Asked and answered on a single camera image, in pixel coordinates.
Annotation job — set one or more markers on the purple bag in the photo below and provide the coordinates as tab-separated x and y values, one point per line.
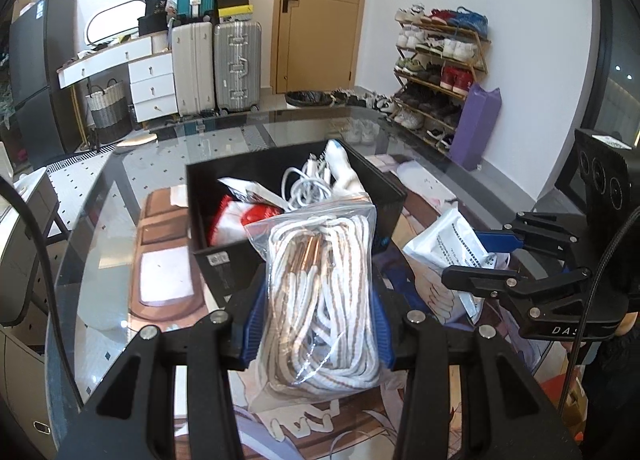
475	130

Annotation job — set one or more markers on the white vanity desk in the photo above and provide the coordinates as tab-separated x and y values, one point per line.
125	70

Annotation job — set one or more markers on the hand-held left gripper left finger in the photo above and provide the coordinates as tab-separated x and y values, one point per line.
252	330

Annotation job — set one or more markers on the wooden door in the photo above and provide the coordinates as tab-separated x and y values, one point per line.
320	15

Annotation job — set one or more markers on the white sock doll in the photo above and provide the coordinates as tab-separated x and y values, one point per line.
345	170

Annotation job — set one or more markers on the white suitcase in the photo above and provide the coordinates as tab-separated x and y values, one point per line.
192	67

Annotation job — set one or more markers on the black refrigerator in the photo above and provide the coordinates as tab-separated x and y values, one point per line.
40	85

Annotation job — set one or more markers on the yellow black shoe box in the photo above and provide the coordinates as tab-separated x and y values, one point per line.
234	12

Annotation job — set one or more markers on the black storage box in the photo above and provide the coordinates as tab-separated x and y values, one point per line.
220	265

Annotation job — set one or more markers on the group of assorted shoes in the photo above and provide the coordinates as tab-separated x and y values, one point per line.
435	75

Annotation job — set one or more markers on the grey white laundry basket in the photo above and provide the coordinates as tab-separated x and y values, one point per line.
107	110

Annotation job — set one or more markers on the silver suitcase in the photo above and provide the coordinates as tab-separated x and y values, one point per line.
237	65

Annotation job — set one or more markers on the black bag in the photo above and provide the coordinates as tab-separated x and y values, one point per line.
152	12

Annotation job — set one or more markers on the red and white packet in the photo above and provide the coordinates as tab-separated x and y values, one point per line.
235	225

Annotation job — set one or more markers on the oval vanity mirror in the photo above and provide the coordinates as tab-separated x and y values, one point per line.
115	22

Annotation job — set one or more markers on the printed table mat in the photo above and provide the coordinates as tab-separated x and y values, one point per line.
165	250

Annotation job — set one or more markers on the white trash bin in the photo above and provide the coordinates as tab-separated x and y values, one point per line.
310	98

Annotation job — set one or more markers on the grey floor cabinet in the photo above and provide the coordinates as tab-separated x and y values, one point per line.
22	390

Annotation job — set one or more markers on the wooden shoe rack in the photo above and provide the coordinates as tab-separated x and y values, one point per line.
440	80

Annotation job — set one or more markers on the white plastic packet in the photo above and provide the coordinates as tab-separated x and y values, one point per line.
450	245

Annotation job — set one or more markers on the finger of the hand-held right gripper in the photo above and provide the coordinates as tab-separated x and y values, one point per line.
500	241
480	280

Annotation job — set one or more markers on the white labelled packet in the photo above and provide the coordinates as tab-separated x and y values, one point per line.
250	190

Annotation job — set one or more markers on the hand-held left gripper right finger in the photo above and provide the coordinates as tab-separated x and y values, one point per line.
382	335

